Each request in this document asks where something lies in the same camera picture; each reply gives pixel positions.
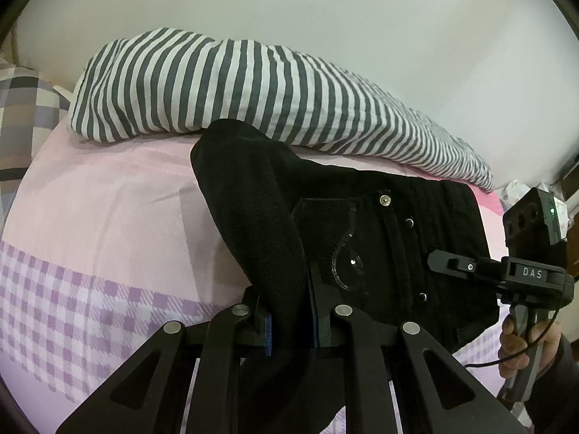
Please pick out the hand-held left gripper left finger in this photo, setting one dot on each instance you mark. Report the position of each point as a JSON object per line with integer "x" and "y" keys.
{"x": 268, "y": 334}

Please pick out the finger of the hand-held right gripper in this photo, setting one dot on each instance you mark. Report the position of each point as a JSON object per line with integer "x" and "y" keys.
{"x": 457, "y": 264}

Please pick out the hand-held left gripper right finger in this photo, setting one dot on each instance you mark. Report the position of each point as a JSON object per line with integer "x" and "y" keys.
{"x": 319, "y": 325}

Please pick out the black pants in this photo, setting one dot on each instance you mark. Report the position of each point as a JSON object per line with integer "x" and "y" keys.
{"x": 407, "y": 217}

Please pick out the person's right forearm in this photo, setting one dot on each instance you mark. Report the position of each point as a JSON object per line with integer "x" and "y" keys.
{"x": 561, "y": 393}

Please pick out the person's right hand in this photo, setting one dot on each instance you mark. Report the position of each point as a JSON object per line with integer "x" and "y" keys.
{"x": 513, "y": 348}

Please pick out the white patterned pillow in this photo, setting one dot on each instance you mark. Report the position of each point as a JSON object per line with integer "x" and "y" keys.
{"x": 513, "y": 190}

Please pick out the pink and purple bed sheet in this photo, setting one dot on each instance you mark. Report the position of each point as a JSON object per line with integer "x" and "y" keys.
{"x": 113, "y": 199}

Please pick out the grey white striped pillow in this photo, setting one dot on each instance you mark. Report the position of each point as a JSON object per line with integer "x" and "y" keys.
{"x": 226, "y": 86}

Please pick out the purple grey plaid pillow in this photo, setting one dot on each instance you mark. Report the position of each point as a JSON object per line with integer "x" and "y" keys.
{"x": 22, "y": 108}

